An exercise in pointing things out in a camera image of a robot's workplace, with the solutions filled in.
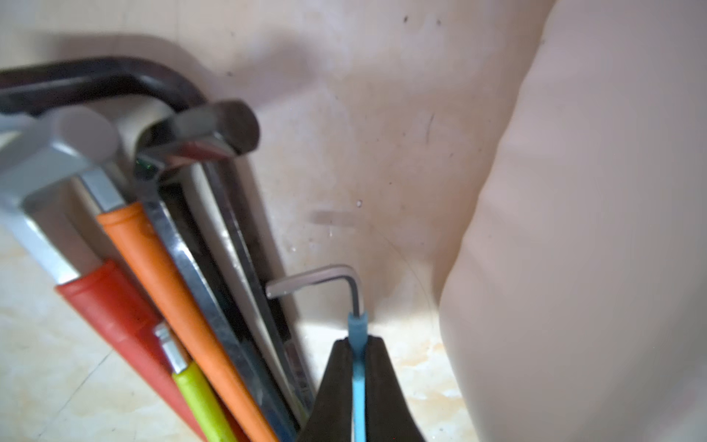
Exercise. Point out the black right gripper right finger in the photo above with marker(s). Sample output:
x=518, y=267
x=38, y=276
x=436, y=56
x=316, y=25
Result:
x=388, y=417

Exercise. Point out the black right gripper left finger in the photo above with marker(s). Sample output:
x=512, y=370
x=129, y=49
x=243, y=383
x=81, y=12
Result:
x=331, y=417

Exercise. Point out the blue sleeve small hex key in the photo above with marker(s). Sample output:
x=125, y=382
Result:
x=357, y=329

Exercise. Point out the green sleeve hex key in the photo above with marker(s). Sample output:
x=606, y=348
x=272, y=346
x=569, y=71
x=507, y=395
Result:
x=194, y=387

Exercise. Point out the orange sleeve hex key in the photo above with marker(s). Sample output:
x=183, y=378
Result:
x=135, y=238

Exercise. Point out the red sleeve hex key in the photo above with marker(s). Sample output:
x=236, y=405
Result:
x=40, y=158

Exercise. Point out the black large hex key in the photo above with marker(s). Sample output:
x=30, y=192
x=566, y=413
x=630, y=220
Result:
x=39, y=88

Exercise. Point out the white plastic storage box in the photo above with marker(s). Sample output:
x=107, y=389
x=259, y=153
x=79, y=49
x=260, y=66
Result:
x=576, y=309

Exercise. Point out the plain steel hex key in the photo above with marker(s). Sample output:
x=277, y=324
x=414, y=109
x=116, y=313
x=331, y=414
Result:
x=254, y=353

